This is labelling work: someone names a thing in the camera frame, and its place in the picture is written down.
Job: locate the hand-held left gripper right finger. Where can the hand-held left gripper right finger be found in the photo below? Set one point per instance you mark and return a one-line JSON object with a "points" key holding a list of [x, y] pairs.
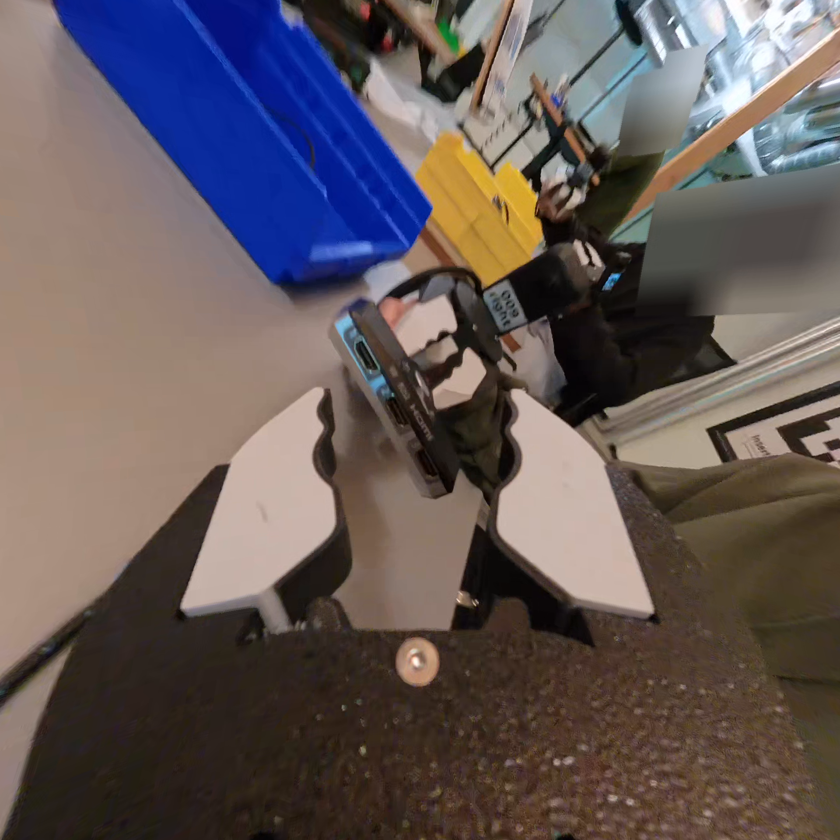
{"points": [[564, 525]]}

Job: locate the yellow plastic bin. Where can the yellow plastic bin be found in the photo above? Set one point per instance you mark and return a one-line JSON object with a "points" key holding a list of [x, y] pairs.
{"points": [[479, 203]]}

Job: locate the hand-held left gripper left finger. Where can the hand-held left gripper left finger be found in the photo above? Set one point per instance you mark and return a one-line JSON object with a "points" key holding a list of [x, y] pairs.
{"points": [[262, 525]]}

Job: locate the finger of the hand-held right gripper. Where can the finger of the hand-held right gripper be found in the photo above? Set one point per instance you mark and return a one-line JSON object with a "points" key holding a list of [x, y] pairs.
{"points": [[426, 321], [463, 384]]}

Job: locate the black multiport hub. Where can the black multiport hub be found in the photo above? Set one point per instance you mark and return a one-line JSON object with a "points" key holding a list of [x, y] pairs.
{"points": [[420, 426]]}

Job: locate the black and white marker sheet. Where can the black and white marker sheet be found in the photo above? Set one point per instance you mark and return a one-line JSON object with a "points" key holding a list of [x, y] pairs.
{"points": [[781, 426]]}

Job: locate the blue plastic bin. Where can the blue plastic bin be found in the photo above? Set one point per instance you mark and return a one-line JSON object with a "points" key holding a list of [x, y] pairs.
{"points": [[229, 131]]}

